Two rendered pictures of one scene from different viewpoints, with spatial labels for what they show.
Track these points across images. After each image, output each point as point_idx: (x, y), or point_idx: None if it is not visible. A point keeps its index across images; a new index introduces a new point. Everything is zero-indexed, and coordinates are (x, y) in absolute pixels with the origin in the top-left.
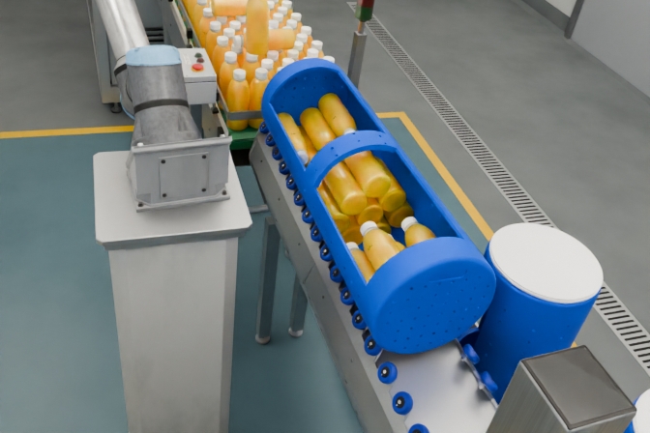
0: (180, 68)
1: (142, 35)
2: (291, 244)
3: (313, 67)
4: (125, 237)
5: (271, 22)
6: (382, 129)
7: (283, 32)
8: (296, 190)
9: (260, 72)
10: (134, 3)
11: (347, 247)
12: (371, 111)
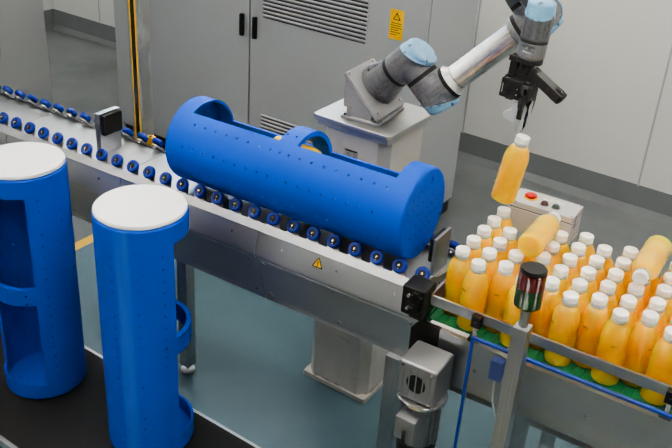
0: (400, 54)
1: (457, 63)
2: None
3: (411, 162)
4: None
5: (607, 281)
6: (304, 148)
7: (531, 228)
8: None
9: (492, 216)
10: (480, 53)
11: (260, 129)
12: (329, 161)
